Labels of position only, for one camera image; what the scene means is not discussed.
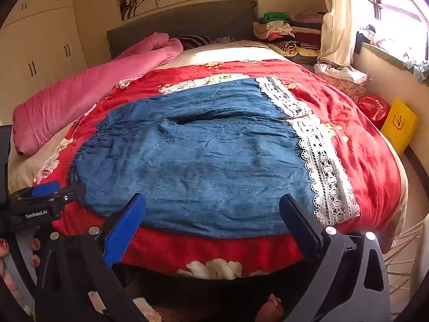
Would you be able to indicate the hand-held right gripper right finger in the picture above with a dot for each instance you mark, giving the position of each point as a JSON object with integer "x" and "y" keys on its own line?
{"x": 303, "y": 231}

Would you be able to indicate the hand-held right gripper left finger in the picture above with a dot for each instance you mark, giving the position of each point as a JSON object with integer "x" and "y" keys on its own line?
{"x": 124, "y": 231}

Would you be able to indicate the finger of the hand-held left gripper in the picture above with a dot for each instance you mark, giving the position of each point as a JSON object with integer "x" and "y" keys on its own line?
{"x": 45, "y": 187}
{"x": 72, "y": 194}

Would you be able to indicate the blue denim pants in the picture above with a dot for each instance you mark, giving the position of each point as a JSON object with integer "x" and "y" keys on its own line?
{"x": 201, "y": 161}

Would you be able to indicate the person's left hand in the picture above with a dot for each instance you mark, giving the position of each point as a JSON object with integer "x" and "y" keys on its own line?
{"x": 34, "y": 243}

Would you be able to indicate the person's foot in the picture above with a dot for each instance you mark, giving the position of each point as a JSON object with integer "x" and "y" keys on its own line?
{"x": 273, "y": 303}

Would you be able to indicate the pink quilt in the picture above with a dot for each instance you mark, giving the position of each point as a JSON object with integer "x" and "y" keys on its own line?
{"x": 67, "y": 100}

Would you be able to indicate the red floral blanket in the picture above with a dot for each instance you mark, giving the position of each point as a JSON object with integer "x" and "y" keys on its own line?
{"x": 362, "y": 147}

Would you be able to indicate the red bag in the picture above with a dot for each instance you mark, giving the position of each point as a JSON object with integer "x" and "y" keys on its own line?
{"x": 373, "y": 109}

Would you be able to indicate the yellow box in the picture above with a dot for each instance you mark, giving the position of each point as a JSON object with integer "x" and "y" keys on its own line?
{"x": 398, "y": 124}

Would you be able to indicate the cream wardrobe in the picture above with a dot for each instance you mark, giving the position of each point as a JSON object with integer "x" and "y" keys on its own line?
{"x": 43, "y": 40}

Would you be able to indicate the floral storage box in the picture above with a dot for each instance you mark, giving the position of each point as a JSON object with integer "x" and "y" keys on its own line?
{"x": 348, "y": 89}

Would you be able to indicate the striped pillow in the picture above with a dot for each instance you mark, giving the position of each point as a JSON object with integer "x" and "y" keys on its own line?
{"x": 192, "y": 42}

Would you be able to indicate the stack of folded clothes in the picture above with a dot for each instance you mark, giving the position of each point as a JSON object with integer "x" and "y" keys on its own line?
{"x": 285, "y": 33}

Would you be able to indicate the pile of light clothes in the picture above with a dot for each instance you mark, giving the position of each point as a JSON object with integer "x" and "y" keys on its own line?
{"x": 415, "y": 63}

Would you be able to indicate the grey headboard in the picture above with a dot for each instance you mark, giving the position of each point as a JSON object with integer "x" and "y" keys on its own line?
{"x": 187, "y": 23}

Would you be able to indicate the cream curtain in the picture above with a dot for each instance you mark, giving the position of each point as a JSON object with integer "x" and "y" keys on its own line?
{"x": 335, "y": 23}

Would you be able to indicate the window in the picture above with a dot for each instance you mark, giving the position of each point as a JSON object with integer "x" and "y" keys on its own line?
{"x": 395, "y": 0}

